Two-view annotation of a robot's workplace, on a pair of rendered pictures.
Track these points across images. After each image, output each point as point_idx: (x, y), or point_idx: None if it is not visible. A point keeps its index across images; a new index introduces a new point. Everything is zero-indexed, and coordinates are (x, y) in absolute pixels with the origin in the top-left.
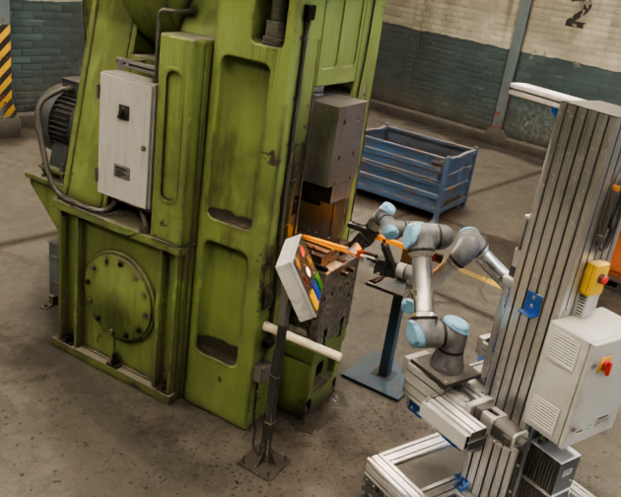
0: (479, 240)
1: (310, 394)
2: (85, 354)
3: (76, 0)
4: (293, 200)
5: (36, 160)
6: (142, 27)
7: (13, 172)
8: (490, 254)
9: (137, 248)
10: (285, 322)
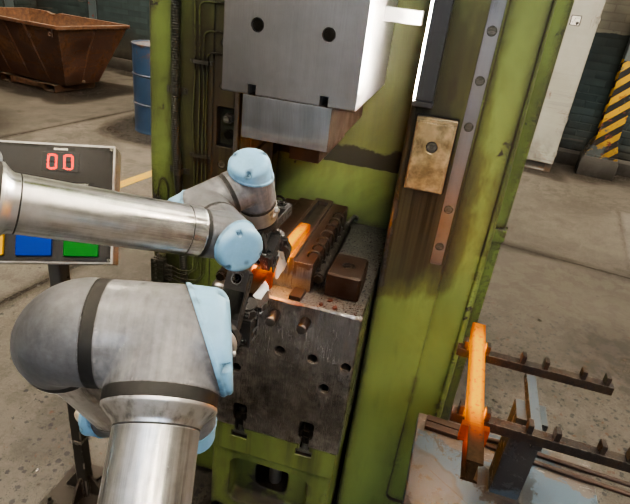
0: (103, 333)
1: (219, 495)
2: None
3: None
4: (224, 116)
5: (584, 196)
6: None
7: (541, 193)
8: (122, 445)
9: None
10: (50, 283)
